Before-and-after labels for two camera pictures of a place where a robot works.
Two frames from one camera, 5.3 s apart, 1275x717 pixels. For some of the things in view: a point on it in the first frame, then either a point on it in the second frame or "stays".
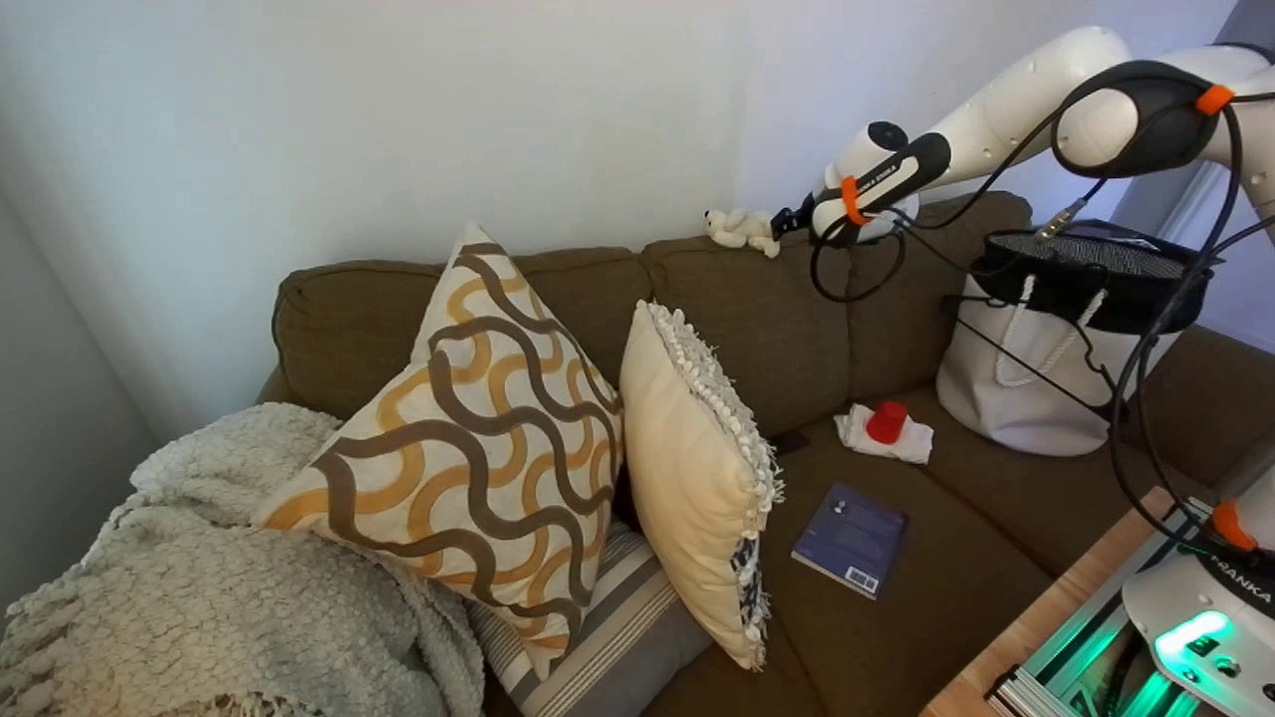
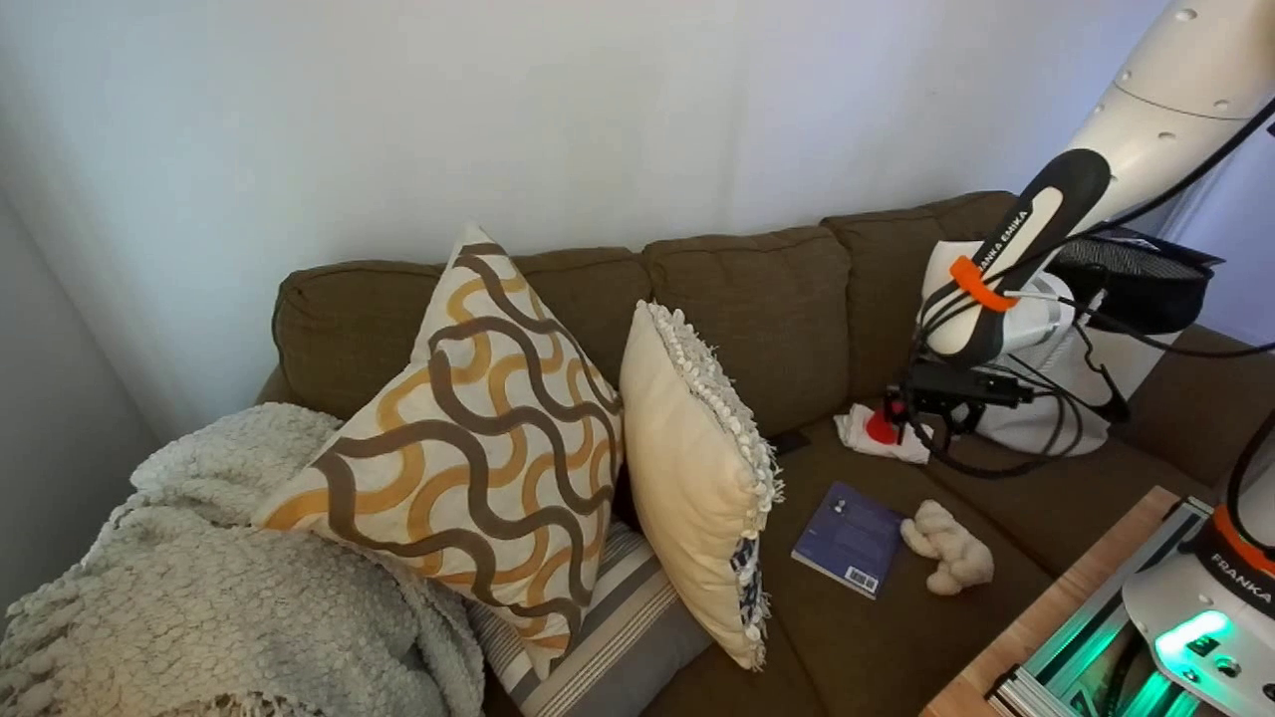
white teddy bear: x=744 y=231 to x=960 y=560
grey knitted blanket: x=193 y=601 stays
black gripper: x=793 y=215 to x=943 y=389
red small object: x=885 y=425 stays
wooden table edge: x=1057 y=601 stays
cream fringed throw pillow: x=704 y=478 stays
